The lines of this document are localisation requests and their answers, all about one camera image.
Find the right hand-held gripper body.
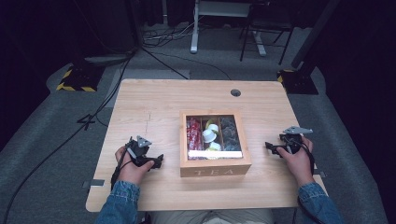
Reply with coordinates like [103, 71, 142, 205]
[279, 125, 313, 154]

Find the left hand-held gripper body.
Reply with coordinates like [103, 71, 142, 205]
[125, 134, 153, 166]

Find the wooden box with glass lid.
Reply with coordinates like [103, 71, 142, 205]
[179, 109, 252, 178]

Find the person's left hand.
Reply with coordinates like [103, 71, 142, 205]
[115, 146, 155, 185]

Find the person's right hand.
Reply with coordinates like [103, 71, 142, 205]
[276, 138, 314, 187]

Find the bundle of red stick packets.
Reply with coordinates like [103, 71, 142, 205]
[186, 117, 204, 161]

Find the pile of dark tea bags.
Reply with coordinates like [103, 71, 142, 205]
[220, 117, 243, 152]

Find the yellow-black striped stand base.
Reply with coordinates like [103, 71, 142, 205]
[55, 63, 106, 93]
[276, 68, 319, 96]

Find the grey flat stand base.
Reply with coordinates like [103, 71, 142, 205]
[83, 54, 135, 65]

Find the dark slanted stand pole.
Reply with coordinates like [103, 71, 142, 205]
[290, 0, 343, 70]

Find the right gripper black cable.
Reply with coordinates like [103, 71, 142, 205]
[295, 139, 316, 175]

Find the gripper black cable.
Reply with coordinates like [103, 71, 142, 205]
[110, 146, 133, 191]
[295, 139, 316, 175]

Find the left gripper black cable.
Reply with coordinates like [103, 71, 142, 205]
[110, 146, 133, 191]

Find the long black floor cable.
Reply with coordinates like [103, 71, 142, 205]
[0, 50, 135, 224]

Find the thin black floor cable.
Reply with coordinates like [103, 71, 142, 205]
[151, 50, 232, 81]

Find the bundle of floor cables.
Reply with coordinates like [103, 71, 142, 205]
[142, 21, 195, 49]

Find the black metal chair frame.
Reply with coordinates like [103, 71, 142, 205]
[238, 0, 295, 66]

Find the white desk frame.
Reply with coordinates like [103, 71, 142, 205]
[190, 0, 268, 57]

